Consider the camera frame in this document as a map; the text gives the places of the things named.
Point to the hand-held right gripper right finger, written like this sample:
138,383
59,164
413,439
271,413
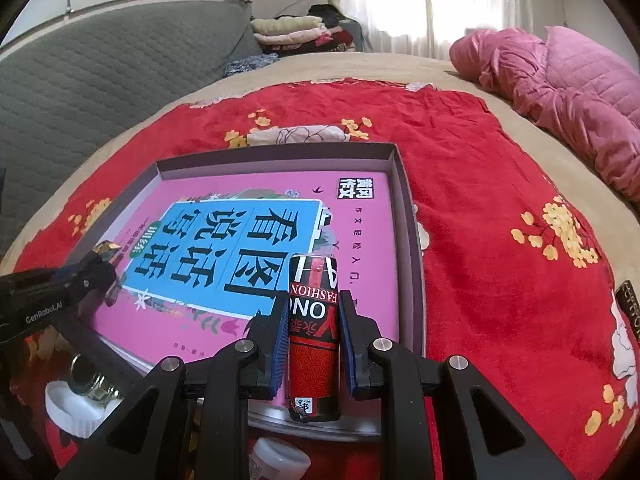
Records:
348,355

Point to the black cloth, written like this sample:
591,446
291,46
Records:
325,14

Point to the pink book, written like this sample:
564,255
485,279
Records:
350,260

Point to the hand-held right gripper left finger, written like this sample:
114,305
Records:
280,355

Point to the red floral blanket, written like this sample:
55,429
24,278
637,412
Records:
500,185

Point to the white pill bottle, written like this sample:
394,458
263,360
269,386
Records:
280,460

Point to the cream folded cloth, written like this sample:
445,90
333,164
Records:
285,25

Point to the grey quilted cover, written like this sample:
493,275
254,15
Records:
100,85

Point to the red black lighter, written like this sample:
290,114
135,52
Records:
314,360

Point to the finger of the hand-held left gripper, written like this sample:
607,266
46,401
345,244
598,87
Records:
95,292
70,272

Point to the shallow grey cardboard box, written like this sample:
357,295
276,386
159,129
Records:
410,240

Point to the white curtain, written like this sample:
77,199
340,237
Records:
430,5

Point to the stack of folded clothes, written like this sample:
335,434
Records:
337,40

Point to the pink folded cloth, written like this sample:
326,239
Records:
295,39

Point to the black lighter with gold top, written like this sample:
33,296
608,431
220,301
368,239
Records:
108,251

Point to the pink quilt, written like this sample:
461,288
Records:
550,85

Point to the blue patterned cloth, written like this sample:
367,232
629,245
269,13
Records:
250,65

